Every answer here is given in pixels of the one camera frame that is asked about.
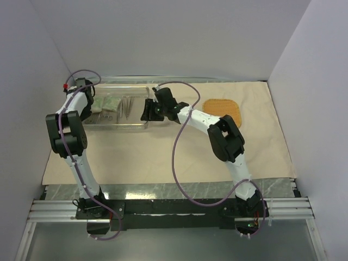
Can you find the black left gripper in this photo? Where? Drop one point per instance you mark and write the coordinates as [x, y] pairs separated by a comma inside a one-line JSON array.
[[85, 114]]

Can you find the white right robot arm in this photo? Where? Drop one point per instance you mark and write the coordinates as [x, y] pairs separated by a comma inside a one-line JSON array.
[[225, 138]]

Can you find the gauze packet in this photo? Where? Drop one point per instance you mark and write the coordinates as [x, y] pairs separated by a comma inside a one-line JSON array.
[[97, 105], [111, 103]]

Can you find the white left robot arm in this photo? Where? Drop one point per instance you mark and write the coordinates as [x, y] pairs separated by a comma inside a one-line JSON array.
[[68, 139]]

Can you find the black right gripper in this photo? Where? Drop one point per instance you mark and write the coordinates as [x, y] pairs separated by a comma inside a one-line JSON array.
[[149, 105]]

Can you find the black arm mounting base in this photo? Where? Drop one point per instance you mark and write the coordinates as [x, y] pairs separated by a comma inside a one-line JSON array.
[[150, 214]]

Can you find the aluminium front frame rail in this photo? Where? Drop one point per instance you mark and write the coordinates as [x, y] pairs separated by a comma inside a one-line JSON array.
[[56, 212]]

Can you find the steel surgical scissors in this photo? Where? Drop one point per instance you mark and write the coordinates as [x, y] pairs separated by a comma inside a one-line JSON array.
[[94, 119]]

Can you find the orange woven bamboo tray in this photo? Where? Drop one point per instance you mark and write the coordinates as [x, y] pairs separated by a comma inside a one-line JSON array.
[[222, 107]]

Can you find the steel mesh instrument tray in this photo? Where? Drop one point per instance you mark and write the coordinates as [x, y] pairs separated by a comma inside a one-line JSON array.
[[140, 93]]

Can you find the left gauze packet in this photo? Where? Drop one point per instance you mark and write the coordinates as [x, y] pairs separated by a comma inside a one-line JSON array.
[[97, 105]]

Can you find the steel tweezers bundle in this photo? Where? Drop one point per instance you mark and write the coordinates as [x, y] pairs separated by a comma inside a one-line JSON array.
[[125, 107]]

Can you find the beige cloth wrap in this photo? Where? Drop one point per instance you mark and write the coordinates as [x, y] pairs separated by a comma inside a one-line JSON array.
[[165, 151]]

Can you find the right gauze packet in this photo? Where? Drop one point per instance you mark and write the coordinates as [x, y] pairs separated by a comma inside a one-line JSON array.
[[111, 103]]

